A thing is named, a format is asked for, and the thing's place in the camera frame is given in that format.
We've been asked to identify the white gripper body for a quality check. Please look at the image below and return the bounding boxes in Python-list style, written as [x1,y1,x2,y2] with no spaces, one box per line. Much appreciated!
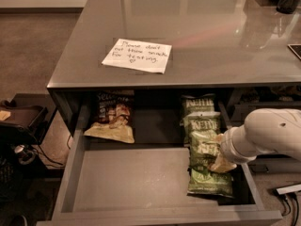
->
[221,126,257,164]

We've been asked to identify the green jalapeno chip bag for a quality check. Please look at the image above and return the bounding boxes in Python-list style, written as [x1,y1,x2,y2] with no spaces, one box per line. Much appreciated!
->
[188,131,233,198]

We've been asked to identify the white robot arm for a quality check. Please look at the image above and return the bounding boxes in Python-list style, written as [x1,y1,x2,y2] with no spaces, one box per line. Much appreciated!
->
[209,108,301,173]

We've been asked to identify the middle green chip bag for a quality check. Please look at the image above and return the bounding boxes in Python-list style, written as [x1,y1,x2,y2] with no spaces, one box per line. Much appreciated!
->
[182,111,220,143]

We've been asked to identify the back green chip bag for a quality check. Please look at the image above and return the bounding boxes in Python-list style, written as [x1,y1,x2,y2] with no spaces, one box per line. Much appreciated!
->
[180,94,216,126]

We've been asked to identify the grey counter cabinet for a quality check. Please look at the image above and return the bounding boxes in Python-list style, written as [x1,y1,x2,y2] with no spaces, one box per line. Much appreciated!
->
[48,0,301,130]

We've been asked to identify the dark brown chip bag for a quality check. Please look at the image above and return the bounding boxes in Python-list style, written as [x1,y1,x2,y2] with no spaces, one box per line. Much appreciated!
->
[84,90,135,144]

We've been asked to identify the dark tablet on counter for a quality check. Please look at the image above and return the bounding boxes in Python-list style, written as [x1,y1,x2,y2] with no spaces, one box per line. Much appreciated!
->
[288,44,301,60]

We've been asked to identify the open grey top drawer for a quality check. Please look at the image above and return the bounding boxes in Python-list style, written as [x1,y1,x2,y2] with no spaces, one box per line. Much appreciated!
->
[37,103,281,226]

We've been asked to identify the grey power strip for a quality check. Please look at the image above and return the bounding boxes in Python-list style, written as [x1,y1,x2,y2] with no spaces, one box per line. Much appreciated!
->
[276,184,301,195]

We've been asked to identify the white handwritten paper note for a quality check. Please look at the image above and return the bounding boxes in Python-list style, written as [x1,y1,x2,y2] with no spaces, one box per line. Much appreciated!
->
[102,39,172,73]

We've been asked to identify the black cable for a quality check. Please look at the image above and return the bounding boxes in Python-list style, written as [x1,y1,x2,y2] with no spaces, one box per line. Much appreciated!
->
[278,192,300,226]

